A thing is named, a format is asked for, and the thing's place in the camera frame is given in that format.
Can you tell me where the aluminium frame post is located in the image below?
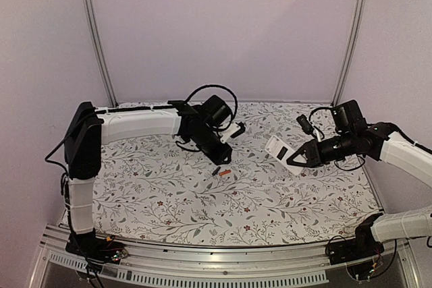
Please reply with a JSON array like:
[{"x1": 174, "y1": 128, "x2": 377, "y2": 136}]
[
  {"x1": 82, "y1": 0, "x2": 118, "y2": 107},
  {"x1": 331, "y1": 0, "x2": 366, "y2": 106}
]

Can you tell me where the white remote control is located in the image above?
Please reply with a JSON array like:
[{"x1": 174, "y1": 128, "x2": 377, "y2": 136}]
[{"x1": 265, "y1": 135, "x2": 303, "y2": 176}]

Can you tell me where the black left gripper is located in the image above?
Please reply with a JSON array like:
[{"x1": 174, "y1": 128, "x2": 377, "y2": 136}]
[{"x1": 189, "y1": 127, "x2": 234, "y2": 167}]

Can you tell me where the right aluminium frame post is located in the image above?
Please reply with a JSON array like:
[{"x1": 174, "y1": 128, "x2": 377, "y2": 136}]
[{"x1": 331, "y1": 0, "x2": 366, "y2": 106}]

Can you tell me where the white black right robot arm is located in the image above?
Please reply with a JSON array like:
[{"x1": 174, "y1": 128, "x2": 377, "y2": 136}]
[{"x1": 285, "y1": 100, "x2": 431, "y2": 258}]

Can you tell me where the orange AAA battery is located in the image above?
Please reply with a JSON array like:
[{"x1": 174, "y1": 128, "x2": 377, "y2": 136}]
[{"x1": 219, "y1": 170, "x2": 231, "y2": 176}]

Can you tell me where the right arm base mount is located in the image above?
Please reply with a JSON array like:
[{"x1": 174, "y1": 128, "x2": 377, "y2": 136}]
[{"x1": 325, "y1": 235, "x2": 384, "y2": 265}]

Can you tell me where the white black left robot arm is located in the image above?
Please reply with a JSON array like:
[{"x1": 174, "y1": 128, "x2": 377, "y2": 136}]
[{"x1": 44, "y1": 94, "x2": 245, "y2": 257}]

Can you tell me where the floral patterned table mat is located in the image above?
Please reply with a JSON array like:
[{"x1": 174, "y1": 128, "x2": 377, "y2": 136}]
[{"x1": 92, "y1": 103, "x2": 382, "y2": 247}]

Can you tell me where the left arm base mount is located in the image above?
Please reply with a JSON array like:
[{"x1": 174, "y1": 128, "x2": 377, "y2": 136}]
[{"x1": 65, "y1": 231, "x2": 128, "y2": 264}]

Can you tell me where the left aluminium frame post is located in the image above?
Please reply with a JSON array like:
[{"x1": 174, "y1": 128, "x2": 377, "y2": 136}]
[{"x1": 82, "y1": 0, "x2": 118, "y2": 107}]

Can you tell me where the dark purple AAA battery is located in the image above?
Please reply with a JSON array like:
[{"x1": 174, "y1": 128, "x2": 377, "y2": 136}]
[{"x1": 212, "y1": 167, "x2": 221, "y2": 176}]

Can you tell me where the aluminium front rail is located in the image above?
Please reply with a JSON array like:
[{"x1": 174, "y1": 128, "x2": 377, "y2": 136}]
[{"x1": 28, "y1": 225, "x2": 423, "y2": 287}]

